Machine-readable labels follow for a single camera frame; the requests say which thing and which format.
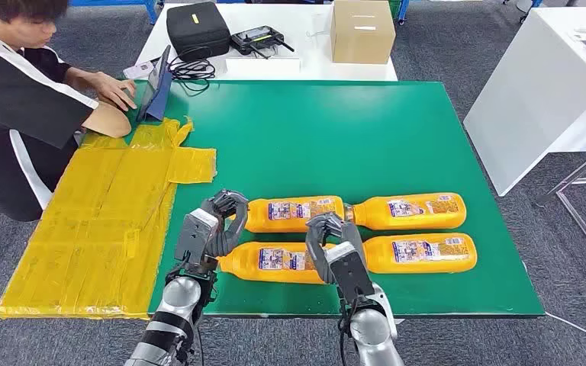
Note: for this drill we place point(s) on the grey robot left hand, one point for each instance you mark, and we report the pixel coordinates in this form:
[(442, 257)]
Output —
[(230, 232)]

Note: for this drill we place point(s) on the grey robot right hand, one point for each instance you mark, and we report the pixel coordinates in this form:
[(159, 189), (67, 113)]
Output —
[(351, 233)]

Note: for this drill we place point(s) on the orange detergent bottle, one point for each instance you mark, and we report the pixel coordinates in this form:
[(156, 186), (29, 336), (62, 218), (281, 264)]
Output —
[(384, 257), (374, 214), (257, 222), (242, 262)]

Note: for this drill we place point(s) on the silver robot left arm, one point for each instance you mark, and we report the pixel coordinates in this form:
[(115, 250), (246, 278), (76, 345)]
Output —
[(179, 298)]

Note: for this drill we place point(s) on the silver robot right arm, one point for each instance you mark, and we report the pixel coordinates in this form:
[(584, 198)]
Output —
[(371, 328)]

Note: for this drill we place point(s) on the green table mat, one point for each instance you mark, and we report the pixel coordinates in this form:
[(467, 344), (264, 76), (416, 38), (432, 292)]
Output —
[(323, 141)]

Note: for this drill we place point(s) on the yellow taped cardboard sheet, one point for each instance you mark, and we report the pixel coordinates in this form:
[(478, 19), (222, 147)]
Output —
[(96, 227)]

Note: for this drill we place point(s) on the tablet in blue case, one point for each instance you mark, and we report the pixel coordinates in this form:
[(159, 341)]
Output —
[(159, 96)]

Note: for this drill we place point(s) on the flat white box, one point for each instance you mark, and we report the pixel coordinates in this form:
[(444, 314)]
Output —
[(262, 65)]

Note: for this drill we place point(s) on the brown cardboard box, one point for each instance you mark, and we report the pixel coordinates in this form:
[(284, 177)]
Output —
[(361, 40)]

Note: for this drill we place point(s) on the black remote controller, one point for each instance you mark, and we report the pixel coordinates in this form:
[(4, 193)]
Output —
[(255, 38)]

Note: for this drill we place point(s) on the black zipped carry case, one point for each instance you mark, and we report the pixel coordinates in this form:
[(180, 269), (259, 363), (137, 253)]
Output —
[(197, 33)]

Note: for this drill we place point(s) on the white side table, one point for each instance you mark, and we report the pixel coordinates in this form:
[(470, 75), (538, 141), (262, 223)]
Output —
[(535, 101)]

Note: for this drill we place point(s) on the green plastic crates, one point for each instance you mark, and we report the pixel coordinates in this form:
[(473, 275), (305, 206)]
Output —
[(394, 6)]

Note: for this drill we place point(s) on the person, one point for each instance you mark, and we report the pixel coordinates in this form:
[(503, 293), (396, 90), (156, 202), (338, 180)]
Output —
[(20, 101)]

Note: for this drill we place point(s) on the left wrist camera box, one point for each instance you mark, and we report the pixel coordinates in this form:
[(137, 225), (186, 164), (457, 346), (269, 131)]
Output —
[(194, 235)]

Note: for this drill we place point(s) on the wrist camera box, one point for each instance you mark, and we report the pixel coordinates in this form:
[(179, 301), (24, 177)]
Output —
[(351, 270), (194, 235)]

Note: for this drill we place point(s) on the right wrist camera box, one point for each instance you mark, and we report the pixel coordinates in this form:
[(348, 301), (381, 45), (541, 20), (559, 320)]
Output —
[(351, 270)]

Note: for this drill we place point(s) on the grey metal table frame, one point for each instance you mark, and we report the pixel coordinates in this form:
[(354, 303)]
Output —
[(576, 174)]

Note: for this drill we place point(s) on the blue metal frame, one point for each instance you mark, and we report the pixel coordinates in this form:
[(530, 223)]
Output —
[(121, 2)]

